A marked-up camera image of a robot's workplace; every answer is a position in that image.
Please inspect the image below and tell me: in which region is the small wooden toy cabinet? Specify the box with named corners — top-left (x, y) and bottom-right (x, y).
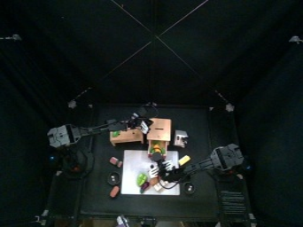
top-left (110, 129), bottom-right (146, 147)

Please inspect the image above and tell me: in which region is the wooden box with slot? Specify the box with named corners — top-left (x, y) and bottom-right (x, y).
top-left (146, 117), bottom-right (173, 143)

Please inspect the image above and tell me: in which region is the wooden drawer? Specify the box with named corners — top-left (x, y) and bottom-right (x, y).
top-left (147, 139), bottom-right (171, 156)

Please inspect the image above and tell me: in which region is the white purple object at edge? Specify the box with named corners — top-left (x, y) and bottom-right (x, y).
top-left (115, 215), bottom-right (131, 227)

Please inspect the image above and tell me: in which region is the grey toy appliance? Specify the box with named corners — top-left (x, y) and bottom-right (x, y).
top-left (173, 129), bottom-right (190, 149)

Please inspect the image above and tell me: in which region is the white rectangular mat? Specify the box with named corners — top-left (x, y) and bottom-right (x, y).
top-left (121, 149), bottom-right (183, 196)

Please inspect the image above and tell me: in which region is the light green toy vegetable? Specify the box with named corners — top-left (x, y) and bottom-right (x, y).
top-left (135, 172), bottom-right (150, 187)

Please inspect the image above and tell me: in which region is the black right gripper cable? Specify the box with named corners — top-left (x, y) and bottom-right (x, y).
top-left (159, 176), bottom-right (193, 191)

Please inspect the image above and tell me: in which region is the white text label sticker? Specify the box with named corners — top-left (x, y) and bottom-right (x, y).
top-left (219, 190), bottom-right (247, 215)

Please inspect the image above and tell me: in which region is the yellow toy block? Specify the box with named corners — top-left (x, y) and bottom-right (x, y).
top-left (178, 154), bottom-right (194, 167)

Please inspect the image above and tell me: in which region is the black round bowl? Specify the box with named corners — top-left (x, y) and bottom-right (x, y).
top-left (183, 182), bottom-right (198, 195)
top-left (107, 171), bottom-right (123, 186)

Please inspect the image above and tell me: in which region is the pink toy sausage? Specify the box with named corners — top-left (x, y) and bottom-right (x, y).
top-left (110, 185), bottom-right (121, 199)

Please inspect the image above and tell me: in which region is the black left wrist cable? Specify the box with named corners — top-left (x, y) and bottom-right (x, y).
top-left (145, 101), bottom-right (161, 119)

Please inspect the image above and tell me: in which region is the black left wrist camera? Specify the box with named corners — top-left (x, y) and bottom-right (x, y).
top-left (137, 106), bottom-right (151, 118)

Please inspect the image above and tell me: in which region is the purple toy eggplant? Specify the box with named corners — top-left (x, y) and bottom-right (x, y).
top-left (139, 181), bottom-right (153, 195)

